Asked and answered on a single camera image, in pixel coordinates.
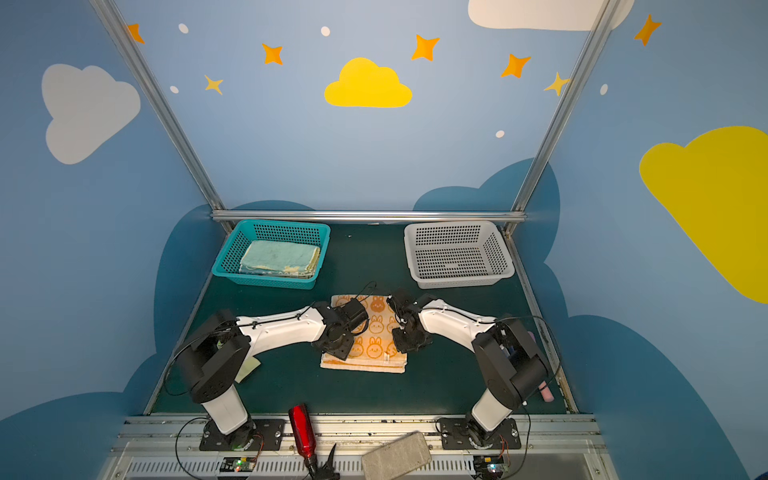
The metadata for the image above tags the left aluminium frame post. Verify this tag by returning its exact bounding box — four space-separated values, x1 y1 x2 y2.
90 0 226 213

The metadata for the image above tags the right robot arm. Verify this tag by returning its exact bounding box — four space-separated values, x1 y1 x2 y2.
387 290 554 450

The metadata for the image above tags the right aluminium frame post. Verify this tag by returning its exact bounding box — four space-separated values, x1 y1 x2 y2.
511 0 622 215

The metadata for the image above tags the grey sponge block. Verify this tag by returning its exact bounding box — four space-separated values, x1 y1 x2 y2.
361 432 432 480

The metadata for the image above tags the orange patterned towel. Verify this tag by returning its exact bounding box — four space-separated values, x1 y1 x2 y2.
320 296 407 374

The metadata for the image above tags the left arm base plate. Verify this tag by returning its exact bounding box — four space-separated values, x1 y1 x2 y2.
199 419 285 452

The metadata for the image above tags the green circuit board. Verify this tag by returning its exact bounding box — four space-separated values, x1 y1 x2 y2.
219 457 257 473
472 456 508 480

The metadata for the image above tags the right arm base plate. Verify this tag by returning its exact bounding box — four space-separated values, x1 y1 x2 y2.
436 417 522 450

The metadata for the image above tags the aluminium frame post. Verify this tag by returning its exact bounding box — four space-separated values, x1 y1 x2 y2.
90 0 226 213
511 0 622 215

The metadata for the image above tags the right green circuit board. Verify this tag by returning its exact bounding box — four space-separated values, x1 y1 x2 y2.
472 456 508 480

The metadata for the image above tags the black clamp tool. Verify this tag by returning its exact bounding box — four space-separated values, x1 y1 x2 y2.
304 446 340 480

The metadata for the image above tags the yellow-green towel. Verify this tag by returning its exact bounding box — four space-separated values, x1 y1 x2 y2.
238 240 321 278

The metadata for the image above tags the yellow-green sticky paper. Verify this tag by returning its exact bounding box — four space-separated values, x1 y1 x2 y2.
235 356 261 383

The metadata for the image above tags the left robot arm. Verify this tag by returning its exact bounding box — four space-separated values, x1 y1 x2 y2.
174 298 369 451

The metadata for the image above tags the white plastic basket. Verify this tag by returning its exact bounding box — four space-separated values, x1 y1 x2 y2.
404 221 515 290

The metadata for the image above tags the left green circuit board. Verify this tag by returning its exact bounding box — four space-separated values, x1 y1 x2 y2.
219 457 257 473

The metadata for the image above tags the pink marker pen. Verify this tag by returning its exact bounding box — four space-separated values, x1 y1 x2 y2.
538 381 555 403

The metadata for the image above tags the red metal bottle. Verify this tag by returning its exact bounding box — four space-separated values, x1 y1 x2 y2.
288 404 316 460

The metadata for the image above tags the teal plastic basket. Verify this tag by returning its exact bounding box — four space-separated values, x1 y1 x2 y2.
212 220 331 290

